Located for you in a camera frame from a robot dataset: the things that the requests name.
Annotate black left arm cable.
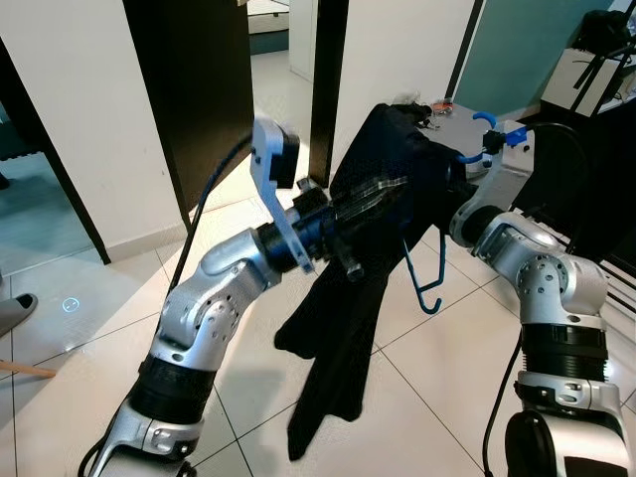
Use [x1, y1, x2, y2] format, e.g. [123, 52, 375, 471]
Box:
[175, 134, 255, 299]

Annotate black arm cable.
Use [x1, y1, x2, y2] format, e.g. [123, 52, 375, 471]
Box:
[515, 119, 591, 244]
[175, 134, 255, 299]

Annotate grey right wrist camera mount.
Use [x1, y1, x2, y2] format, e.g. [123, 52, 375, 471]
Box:
[483, 121, 536, 215]

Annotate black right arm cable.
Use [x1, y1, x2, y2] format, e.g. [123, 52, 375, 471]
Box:
[515, 119, 591, 244]

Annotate wooden stick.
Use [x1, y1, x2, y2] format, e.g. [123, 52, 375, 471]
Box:
[0, 359, 59, 382]

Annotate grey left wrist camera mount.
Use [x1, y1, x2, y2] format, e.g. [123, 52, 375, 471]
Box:
[248, 114, 319, 276]

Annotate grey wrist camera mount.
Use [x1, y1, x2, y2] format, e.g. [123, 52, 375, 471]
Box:
[483, 121, 536, 215]
[248, 114, 319, 276]

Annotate white fabric bag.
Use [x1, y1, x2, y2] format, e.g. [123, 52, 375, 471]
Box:
[541, 44, 625, 116]

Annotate black shirt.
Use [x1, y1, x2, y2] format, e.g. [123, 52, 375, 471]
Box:
[274, 101, 470, 461]

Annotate grey slipper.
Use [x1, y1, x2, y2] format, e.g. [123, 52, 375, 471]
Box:
[0, 292, 40, 339]

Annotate grey table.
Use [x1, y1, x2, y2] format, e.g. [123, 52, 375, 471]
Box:
[417, 99, 520, 182]

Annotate blue plastic hanger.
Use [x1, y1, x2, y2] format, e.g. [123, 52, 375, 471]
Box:
[401, 110, 500, 317]

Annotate black door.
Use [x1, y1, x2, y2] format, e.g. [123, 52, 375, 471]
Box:
[122, 0, 255, 228]

